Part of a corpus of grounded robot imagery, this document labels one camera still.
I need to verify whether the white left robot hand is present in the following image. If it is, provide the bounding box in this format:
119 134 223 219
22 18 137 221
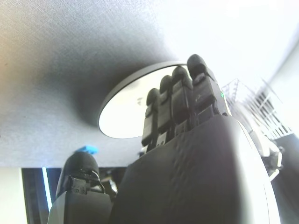
48 54 281 224

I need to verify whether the white plate dark rim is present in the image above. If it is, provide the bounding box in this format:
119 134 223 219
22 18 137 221
97 61 194 140

